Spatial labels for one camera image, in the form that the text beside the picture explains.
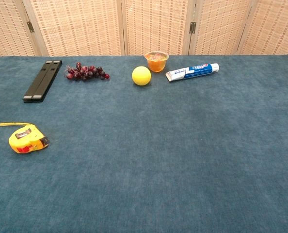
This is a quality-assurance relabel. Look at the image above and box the black folding stand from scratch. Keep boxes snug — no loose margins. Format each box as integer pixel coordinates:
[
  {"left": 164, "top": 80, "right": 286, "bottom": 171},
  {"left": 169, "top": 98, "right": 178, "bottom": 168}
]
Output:
[{"left": 22, "top": 60, "right": 63, "bottom": 104}]

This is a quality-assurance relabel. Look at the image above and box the yellow tape measure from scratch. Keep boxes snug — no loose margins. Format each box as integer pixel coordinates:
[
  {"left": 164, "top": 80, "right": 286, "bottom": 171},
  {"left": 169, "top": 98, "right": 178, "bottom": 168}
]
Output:
[{"left": 0, "top": 122, "right": 50, "bottom": 154}]

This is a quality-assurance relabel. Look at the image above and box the yellow ball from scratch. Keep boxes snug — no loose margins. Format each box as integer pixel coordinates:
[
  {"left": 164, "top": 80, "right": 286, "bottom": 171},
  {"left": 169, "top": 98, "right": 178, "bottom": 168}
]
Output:
[{"left": 131, "top": 66, "right": 152, "bottom": 86}]

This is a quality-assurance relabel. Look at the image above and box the bunch of red grapes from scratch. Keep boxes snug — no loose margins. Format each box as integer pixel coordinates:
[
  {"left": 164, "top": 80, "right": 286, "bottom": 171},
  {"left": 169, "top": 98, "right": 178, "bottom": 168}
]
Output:
[{"left": 64, "top": 62, "right": 111, "bottom": 82}]

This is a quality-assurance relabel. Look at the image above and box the woven folding screen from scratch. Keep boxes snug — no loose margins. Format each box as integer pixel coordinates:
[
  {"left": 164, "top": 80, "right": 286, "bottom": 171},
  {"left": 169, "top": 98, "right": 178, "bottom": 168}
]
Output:
[{"left": 0, "top": 0, "right": 288, "bottom": 60}]

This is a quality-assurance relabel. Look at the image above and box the orange jelly cup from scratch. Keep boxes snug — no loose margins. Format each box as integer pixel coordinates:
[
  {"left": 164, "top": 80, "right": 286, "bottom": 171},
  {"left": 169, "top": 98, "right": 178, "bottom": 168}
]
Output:
[{"left": 144, "top": 51, "right": 170, "bottom": 73}]

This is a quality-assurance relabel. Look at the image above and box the blue table cloth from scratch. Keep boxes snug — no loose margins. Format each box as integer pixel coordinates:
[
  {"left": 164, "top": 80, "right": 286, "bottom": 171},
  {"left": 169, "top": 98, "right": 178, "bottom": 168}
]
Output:
[{"left": 0, "top": 54, "right": 288, "bottom": 233}]

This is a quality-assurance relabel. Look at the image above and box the white blue toothpaste tube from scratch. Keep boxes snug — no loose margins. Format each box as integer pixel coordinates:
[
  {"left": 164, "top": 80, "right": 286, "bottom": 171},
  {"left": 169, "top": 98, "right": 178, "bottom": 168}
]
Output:
[{"left": 165, "top": 63, "right": 220, "bottom": 83}]

